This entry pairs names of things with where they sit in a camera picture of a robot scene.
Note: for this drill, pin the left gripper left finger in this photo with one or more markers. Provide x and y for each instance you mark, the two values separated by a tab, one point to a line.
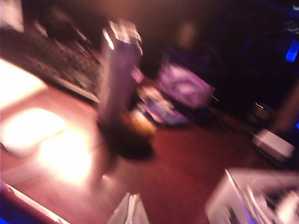
125	211

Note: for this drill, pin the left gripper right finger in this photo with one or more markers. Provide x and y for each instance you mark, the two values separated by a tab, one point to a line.
140	212

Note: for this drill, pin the brown fuzzy kiwi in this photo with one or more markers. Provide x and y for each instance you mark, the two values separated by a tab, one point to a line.
140	124

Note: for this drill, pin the translucent white plastic box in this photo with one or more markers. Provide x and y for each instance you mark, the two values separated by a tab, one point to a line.
247	198

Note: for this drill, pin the stack of cards and booklets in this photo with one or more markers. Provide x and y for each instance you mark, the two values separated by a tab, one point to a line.
158	107

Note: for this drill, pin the white computer mouse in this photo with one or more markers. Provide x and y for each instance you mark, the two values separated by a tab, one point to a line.
30	130

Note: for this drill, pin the white paper towel roll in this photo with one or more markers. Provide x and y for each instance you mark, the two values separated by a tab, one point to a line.
116	81

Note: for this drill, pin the tissue pack in plastic bag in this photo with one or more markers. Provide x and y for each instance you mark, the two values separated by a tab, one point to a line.
184	86

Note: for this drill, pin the white power adapter brick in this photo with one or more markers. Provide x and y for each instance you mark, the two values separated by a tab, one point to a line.
273	143

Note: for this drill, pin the black computer keyboard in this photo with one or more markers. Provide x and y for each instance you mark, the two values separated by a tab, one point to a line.
58	63

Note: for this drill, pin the white paper notepad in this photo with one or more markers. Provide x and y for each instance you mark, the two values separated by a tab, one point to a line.
16	81

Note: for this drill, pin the blue indicator light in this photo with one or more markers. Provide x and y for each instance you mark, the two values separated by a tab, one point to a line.
290	51

